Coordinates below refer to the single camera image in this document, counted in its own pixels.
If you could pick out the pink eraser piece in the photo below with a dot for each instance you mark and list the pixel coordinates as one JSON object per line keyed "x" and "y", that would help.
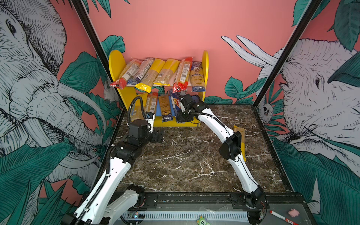
{"x": 294, "y": 213}

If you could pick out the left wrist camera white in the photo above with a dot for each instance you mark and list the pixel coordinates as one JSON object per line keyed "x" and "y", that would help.
{"x": 150, "y": 119}

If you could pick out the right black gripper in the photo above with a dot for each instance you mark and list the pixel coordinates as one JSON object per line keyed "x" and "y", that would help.
{"x": 180, "y": 117}

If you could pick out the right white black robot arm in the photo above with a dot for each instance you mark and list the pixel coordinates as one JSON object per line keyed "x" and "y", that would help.
{"x": 253, "y": 195}

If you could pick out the red white marker pen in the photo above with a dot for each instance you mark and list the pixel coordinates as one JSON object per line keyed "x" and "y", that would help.
{"x": 283, "y": 218}

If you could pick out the Ankara spaghetti bag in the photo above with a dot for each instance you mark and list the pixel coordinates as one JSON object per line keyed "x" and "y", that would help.
{"x": 197, "y": 77}

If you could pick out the white perforated vent strip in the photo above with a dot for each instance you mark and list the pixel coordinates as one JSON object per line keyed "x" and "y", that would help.
{"x": 237, "y": 216}

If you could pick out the yellow Pastatime spaghetti bag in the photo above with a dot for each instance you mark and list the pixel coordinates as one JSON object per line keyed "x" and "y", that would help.
{"x": 242, "y": 131}

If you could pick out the yellow shelf pink blue boards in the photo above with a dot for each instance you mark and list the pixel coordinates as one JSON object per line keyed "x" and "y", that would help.
{"x": 116, "y": 65}

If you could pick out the green white sticker tag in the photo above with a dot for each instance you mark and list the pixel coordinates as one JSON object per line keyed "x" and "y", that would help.
{"x": 202, "y": 221}

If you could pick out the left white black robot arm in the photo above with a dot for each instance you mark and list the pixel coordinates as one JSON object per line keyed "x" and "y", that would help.
{"x": 98, "y": 209}

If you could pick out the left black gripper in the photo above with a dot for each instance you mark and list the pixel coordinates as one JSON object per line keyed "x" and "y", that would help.
{"x": 155, "y": 138}

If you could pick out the blue yellow crest spaghetti bag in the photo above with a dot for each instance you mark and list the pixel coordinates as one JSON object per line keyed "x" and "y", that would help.
{"x": 165, "y": 108}

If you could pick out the red-ended labelled spaghetti bag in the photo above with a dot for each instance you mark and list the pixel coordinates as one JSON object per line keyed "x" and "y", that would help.
{"x": 151, "y": 104}

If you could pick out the blue Barilla spaghetti box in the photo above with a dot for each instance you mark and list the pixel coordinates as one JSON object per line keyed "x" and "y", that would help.
{"x": 176, "y": 103}

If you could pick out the blue yellow-ended spaghetti bag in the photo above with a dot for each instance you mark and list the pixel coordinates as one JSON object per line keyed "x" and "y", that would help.
{"x": 141, "y": 71}

